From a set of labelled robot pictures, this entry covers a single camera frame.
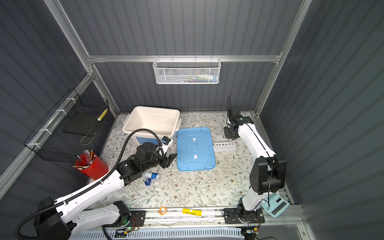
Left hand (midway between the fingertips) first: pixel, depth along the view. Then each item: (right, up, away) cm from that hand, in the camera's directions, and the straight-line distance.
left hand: (172, 150), depth 77 cm
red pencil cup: (-43, -7, 0) cm, 43 cm away
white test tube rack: (+32, -1, +21) cm, 38 cm away
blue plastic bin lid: (+12, -3, +23) cm, 26 cm away
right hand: (+35, +8, +11) cm, 38 cm away
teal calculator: (+53, -28, -1) cm, 60 cm away
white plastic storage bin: (-10, +16, +32) cm, 37 cm away
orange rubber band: (-6, -31, -1) cm, 32 cm away
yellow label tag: (+10, -30, -3) cm, 32 cm away
